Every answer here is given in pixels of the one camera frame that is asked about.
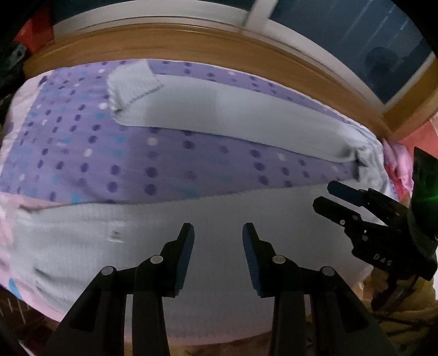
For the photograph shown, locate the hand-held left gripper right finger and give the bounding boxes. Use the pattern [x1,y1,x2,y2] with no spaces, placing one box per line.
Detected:
[242,222,399,356]

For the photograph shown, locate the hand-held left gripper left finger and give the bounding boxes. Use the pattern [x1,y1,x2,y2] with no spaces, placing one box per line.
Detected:
[43,222,195,356]

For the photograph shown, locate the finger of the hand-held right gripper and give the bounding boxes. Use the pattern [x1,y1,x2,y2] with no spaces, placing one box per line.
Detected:
[328,181,401,220]
[313,196,369,240]

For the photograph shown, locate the grey striped pants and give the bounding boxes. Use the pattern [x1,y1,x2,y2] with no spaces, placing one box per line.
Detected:
[21,62,391,343]

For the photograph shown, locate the person's right forearm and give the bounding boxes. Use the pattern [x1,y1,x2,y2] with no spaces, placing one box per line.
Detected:
[376,277,438,346]

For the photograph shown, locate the pink folded cloth pile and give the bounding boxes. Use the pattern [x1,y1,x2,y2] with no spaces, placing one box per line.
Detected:
[381,139,414,202]

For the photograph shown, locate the purple dotted pink bedsheet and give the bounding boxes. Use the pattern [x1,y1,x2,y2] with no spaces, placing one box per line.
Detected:
[0,60,401,346]

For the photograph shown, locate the wooden bed headboard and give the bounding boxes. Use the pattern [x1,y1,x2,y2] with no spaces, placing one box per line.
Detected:
[24,25,438,144]

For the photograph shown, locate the red box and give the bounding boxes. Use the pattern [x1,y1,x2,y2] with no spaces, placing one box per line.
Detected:
[17,3,53,53]

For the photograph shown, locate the white window frame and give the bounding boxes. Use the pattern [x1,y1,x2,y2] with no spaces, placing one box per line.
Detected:
[51,0,438,113]

